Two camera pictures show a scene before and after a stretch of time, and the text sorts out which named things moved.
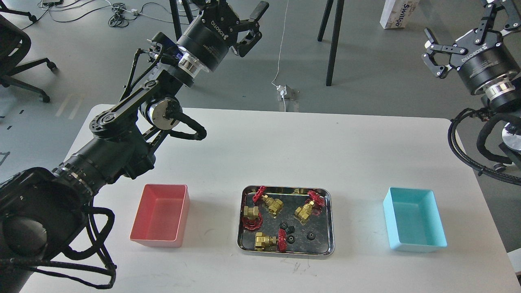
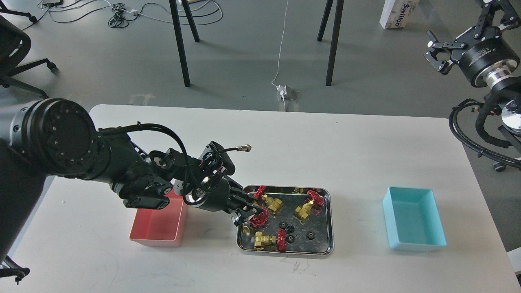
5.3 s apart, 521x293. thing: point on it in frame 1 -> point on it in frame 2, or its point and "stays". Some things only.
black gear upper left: [289, 229] stays
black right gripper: [486, 57] stays
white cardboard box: [397, 14] stays
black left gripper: [209, 37] -> [224, 194]
